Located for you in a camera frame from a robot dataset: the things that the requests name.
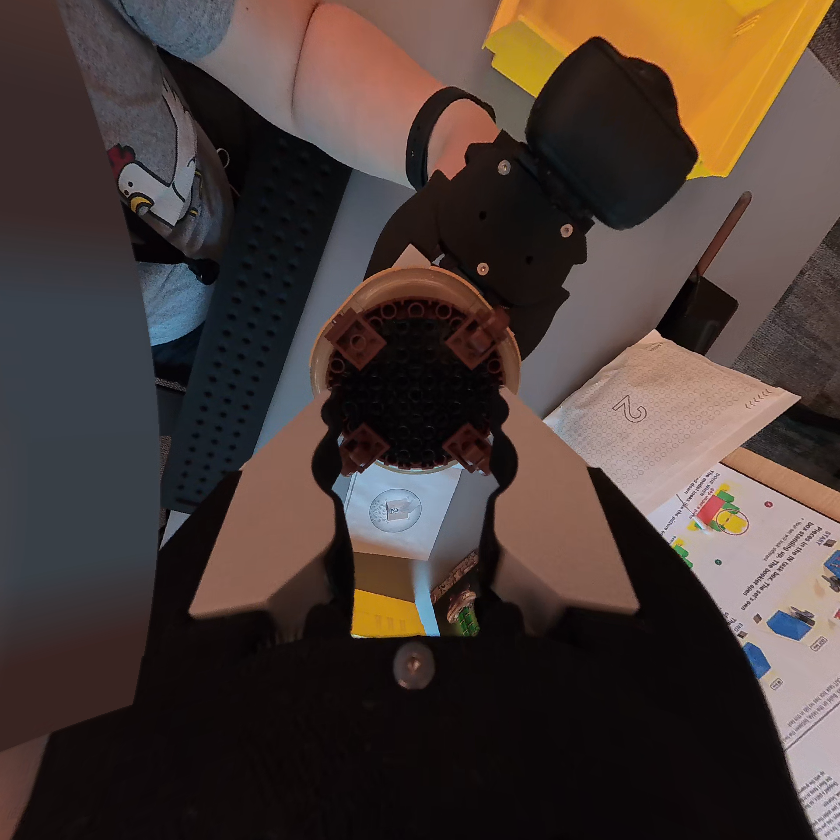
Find black stand with brown rod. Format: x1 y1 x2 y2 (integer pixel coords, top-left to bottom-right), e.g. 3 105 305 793
656 190 753 357

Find grey chicken print shirt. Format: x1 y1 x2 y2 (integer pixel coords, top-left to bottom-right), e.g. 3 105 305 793
58 0 238 349

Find large white numbered paper bag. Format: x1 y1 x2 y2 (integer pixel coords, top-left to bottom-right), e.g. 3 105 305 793
543 330 803 521

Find dark blue studded strip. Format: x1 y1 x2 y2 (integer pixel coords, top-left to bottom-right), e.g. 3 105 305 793
159 128 353 514

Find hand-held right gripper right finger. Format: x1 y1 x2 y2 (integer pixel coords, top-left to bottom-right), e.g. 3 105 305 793
478 387 641 636

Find yellow box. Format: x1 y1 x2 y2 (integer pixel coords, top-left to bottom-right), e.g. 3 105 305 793
351 587 429 639

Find grey desk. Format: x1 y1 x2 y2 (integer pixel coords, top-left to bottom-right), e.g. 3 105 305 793
159 46 840 639

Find cardboard board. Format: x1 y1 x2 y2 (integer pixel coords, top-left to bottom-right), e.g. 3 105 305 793
722 446 840 521

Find small white numbered paper bag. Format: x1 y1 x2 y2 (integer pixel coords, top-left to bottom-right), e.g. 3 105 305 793
343 467 462 563

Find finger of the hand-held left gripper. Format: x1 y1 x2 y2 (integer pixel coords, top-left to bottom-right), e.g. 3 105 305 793
386 244 448 271

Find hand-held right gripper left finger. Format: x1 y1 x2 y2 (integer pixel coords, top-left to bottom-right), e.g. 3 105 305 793
189 392 358 636

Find person's left forearm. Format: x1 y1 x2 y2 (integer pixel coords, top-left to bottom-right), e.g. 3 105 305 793
193 0 460 191

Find green brick model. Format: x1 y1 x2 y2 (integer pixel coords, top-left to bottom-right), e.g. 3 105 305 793
430 550 484 639

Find round brown brick model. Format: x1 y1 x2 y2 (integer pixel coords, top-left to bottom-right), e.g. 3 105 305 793
308 266 524 476

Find black wristband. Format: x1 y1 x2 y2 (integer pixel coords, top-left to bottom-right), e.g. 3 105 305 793
405 85 497 191

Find person's left hand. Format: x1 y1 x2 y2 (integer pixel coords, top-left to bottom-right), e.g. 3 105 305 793
430 101 501 186

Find printed instruction sheet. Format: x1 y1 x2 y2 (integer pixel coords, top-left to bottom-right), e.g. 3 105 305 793
646 459 840 840

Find yellow plastic bin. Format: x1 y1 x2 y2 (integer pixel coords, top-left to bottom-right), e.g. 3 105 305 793
482 0 836 181

